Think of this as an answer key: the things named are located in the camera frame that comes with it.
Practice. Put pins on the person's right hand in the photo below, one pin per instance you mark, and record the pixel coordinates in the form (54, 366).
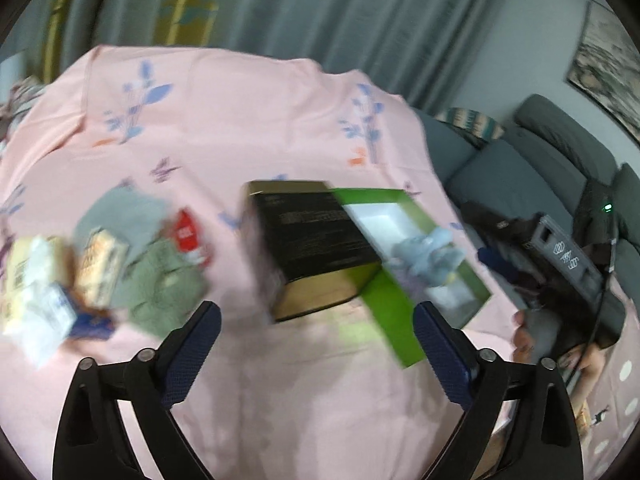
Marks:
(522, 340)

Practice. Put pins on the black and gold box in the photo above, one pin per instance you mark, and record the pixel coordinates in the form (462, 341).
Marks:
(310, 230)

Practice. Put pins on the cream printed packet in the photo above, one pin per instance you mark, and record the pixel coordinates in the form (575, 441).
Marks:
(100, 265)

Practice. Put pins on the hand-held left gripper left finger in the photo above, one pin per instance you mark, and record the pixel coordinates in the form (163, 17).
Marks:
(192, 355)

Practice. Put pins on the blue packet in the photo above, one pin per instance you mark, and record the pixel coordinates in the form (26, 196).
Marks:
(92, 327)

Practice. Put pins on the red packet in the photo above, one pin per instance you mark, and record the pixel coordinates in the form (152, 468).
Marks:
(187, 235)

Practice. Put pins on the grey sofa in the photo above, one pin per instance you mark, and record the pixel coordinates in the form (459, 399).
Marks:
(500, 175)

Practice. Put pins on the green cloth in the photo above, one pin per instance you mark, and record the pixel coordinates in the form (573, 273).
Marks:
(160, 285)

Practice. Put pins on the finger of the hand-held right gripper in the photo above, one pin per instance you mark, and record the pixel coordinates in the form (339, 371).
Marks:
(500, 222)
(502, 265)

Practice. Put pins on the pink dotted clothing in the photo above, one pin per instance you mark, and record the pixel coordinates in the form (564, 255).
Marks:
(625, 375)

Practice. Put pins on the patterned cushion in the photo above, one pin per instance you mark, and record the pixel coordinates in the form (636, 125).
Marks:
(472, 122)

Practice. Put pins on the light blue cloth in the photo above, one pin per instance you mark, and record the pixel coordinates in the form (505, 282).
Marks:
(430, 257)

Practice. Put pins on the framed wall picture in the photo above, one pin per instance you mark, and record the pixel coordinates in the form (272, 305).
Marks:
(610, 65)

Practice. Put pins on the green box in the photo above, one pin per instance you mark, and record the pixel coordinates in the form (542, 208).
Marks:
(390, 310)

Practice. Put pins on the white tissue sheet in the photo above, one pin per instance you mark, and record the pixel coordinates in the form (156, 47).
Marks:
(40, 325)

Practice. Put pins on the pile of clothes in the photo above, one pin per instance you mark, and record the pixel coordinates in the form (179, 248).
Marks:
(20, 105)

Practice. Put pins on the pink printed bedsheet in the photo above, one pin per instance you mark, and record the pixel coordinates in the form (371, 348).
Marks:
(250, 110)

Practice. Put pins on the grey-blue cloth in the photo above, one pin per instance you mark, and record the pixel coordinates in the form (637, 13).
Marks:
(120, 215)

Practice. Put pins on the yellow tissue pack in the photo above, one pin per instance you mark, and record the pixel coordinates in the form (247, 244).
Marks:
(25, 260)

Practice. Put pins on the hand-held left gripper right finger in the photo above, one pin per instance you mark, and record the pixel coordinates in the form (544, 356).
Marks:
(442, 355)

